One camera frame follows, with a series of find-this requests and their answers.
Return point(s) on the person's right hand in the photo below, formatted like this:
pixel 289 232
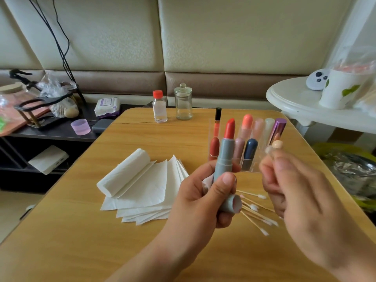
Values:
pixel 317 208

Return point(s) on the person's left hand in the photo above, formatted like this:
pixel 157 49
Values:
pixel 194 223

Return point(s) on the white tissue sheet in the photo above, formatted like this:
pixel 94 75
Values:
pixel 208 183

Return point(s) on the grey-blue lipstick cap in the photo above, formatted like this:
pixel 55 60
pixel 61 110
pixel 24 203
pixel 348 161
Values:
pixel 232 203

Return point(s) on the stack of white tissues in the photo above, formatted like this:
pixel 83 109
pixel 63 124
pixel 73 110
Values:
pixel 141 188

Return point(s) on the red lipstick grey-blue tube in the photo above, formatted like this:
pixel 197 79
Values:
pixel 224 152

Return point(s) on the red lipstick dusty pink tube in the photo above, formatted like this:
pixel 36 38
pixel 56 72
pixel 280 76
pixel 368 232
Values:
pixel 239 149

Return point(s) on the red lipstick navy tube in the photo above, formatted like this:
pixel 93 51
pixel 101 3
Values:
pixel 250 154

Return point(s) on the clear acrylic lipstick organizer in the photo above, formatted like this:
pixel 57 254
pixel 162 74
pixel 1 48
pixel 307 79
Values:
pixel 258 129

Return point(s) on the person's left forearm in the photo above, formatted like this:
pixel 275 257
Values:
pixel 141 272

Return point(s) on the yellow-green bin with bag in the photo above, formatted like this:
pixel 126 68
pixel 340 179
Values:
pixel 352 170

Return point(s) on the white round side table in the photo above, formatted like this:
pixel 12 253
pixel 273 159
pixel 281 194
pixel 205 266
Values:
pixel 291 102

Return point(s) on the clear bottle red cap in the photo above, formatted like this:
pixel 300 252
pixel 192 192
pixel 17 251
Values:
pixel 160 108

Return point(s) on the glass jar with lid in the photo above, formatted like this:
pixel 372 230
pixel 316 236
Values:
pixel 183 104

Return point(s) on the white mug green leaf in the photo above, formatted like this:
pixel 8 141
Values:
pixel 341 91

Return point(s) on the white panda figure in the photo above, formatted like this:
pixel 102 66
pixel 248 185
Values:
pixel 317 80

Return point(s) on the wet wipes pack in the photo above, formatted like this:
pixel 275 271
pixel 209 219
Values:
pixel 107 107

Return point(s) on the small purple plastic cup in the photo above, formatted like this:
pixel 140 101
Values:
pixel 80 127

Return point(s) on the white power bank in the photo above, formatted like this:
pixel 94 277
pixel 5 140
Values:
pixel 48 159

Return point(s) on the black low shelf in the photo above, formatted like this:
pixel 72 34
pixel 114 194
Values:
pixel 56 138

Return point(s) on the beige padded backrest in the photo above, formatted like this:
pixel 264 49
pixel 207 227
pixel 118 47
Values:
pixel 252 32

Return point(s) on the crumpled clear plastic bag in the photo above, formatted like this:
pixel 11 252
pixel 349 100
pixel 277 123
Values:
pixel 56 86

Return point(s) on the pink tray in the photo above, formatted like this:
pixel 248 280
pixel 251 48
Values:
pixel 20 120

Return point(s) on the green plastic wrapper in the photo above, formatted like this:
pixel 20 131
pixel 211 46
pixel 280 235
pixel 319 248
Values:
pixel 2 123

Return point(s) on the jar with wooden lid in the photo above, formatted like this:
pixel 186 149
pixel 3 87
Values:
pixel 12 89

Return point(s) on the black clip tool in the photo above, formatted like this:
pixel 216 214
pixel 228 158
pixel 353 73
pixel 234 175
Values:
pixel 20 74

